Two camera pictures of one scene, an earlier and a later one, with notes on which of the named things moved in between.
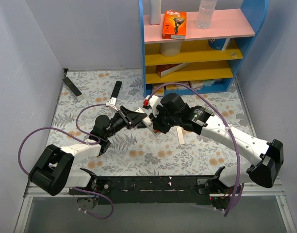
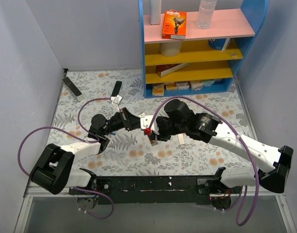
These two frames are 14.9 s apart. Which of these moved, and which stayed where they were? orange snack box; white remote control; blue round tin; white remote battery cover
Moved: white remote control
Stayed: white remote battery cover; blue round tin; orange snack box
